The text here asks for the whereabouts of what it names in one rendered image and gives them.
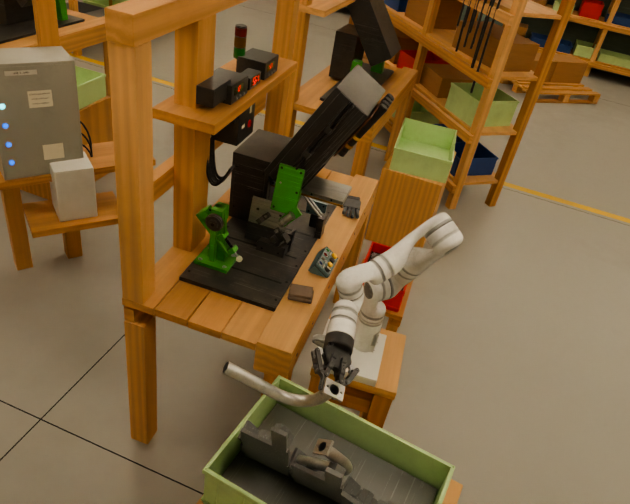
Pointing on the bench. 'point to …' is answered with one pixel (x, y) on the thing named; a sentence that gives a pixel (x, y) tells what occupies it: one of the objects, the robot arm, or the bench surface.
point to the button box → (323, 263)
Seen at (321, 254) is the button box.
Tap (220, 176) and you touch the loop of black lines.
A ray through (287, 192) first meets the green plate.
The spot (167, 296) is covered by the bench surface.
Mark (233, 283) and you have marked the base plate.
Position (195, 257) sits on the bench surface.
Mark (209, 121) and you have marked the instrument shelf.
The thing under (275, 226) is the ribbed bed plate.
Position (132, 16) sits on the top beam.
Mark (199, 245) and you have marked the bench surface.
